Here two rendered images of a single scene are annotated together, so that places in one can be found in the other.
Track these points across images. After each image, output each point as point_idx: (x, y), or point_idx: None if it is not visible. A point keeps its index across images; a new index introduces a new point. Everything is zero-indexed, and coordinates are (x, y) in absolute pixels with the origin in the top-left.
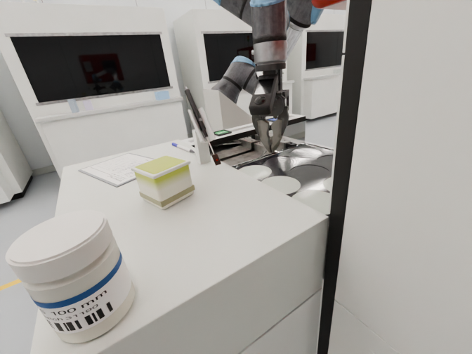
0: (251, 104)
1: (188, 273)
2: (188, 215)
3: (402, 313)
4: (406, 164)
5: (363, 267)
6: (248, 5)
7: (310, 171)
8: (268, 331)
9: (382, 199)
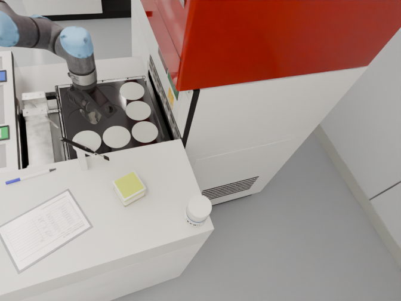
0: (107, 114)
1: (190, 190)
2: (154, 186)
3: (204, 145)
4: (207, 118)
5: (194, 143)
6: (42, 40)
7: None
8: None
9: (200, 126)
